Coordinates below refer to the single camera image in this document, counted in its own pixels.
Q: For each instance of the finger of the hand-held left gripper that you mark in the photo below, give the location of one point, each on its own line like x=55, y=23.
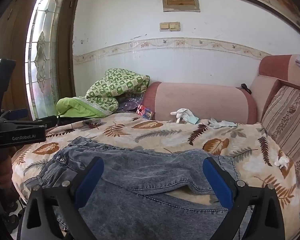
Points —
x=25, y=123
x=16, y=113

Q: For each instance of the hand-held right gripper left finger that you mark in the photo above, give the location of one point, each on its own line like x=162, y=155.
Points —
x=90, y=180

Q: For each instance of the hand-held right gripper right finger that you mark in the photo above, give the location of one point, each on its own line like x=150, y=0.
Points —
x=217, y=182

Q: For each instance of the blue denim pants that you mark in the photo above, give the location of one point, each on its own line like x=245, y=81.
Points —
x=145, y=165

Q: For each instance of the person's left hand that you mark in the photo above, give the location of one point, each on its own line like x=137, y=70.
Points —
x=4, y=170

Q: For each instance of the lime green cloth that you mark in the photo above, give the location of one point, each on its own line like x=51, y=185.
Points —
x=75, y=106

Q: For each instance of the white glove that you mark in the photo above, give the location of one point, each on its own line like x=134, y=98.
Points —
x=186, y=113
x=223, y=124

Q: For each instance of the wooden door with patterned glass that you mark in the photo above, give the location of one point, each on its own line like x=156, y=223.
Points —
x=42, y=55

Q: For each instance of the teal packet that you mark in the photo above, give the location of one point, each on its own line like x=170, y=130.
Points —
x=194, y=120

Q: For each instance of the white crumpled tissue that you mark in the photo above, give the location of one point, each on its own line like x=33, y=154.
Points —
x=281, y=161

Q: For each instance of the leaf print blanket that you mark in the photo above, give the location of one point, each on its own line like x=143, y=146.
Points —
x=165, y=132

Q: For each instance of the pink sofa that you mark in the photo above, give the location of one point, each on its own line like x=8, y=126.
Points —
x=202, y=100

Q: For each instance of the purple plastic bag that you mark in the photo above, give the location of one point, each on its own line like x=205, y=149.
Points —
x=130, y=103

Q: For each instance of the red colourful packet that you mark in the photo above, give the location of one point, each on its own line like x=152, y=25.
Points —
x=143, y=110

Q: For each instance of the striped sofa cushion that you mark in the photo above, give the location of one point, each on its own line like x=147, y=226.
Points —
x=289, y=120

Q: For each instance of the green patterned quilt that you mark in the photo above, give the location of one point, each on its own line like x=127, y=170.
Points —
x=115, y=85

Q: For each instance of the small black object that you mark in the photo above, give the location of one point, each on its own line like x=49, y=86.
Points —
x=245, y=88

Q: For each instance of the beige wall switch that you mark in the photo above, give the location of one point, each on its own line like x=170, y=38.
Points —
x=164, y=26
x=175, y=26

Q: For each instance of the framed wall plaque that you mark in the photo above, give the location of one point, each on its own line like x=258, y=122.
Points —
x=181, y=0

